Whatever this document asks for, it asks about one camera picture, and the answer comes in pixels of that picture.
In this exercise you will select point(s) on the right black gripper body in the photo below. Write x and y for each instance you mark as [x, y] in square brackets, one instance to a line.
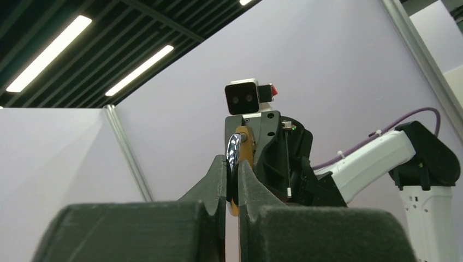
[305, 187]

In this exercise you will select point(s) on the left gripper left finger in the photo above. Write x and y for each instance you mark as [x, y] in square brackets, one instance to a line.
[189, 229]

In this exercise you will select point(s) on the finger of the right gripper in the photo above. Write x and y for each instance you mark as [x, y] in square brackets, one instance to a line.
[271, 156]
[231, 123]

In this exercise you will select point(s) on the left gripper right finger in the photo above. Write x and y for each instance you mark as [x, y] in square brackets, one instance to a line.
[272, 231]

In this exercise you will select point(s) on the brass padlock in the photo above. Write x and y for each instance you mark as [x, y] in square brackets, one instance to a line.
[241, 146]

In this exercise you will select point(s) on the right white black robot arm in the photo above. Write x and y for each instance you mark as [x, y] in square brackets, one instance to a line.
[422, 167]

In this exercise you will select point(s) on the ceiling light strip right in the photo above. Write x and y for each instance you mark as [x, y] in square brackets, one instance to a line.
[139, 70]

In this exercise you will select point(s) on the ceiling light strip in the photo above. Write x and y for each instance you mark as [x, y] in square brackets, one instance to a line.
[50, 53]
[139, 70]

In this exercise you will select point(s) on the ceiling light strip left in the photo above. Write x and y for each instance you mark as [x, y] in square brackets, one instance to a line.
[50, 53]

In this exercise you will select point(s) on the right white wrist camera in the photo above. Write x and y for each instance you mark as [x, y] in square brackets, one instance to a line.
[247, 96]

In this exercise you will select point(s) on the aluminium frame rail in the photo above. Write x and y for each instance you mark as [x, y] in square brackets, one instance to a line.
[128, 153]

